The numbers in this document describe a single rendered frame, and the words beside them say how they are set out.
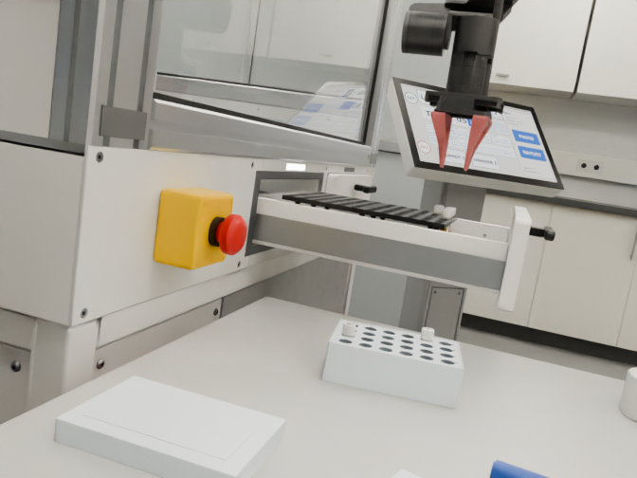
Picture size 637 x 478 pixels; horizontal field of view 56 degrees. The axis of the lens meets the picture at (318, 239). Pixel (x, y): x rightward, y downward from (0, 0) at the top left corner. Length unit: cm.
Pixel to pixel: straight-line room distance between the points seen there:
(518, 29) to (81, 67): 385
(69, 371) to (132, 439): 16
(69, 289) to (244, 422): 18
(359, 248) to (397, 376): 24
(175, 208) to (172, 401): 20
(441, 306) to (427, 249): 113
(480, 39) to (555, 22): 338
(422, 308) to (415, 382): 128
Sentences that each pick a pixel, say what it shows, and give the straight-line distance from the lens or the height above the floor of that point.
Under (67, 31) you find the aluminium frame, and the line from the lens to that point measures 52.
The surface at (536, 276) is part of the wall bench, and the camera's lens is 386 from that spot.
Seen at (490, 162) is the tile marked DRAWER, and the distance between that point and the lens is 177.
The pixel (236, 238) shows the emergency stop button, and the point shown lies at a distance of 58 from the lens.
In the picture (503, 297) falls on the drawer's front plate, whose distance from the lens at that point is 73.
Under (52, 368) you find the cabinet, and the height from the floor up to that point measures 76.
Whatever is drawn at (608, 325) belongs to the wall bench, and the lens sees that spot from 394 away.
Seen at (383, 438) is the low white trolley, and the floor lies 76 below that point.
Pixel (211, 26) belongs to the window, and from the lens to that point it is 68.
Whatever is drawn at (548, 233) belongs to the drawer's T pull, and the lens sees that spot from 83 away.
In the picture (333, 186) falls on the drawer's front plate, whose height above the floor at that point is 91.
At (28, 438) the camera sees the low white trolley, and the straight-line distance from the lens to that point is 45.
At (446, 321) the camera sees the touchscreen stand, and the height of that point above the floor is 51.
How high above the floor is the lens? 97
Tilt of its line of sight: 8 degrees down
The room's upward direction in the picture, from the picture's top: 9 degrees clockwise
